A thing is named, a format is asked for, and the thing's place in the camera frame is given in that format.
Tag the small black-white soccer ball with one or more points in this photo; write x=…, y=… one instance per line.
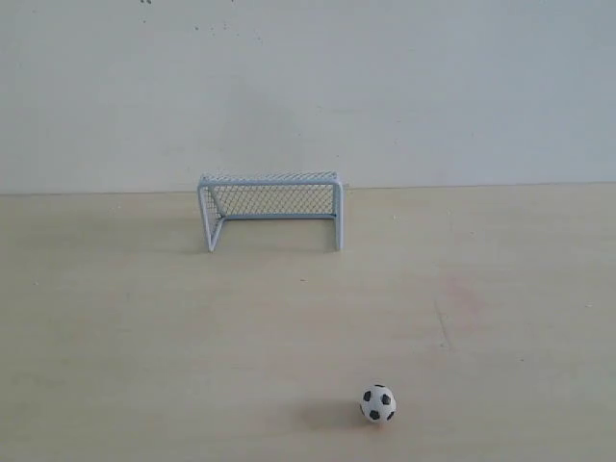
x=378, y=404

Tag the small white soccer goal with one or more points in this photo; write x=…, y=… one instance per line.
x=300, y=195

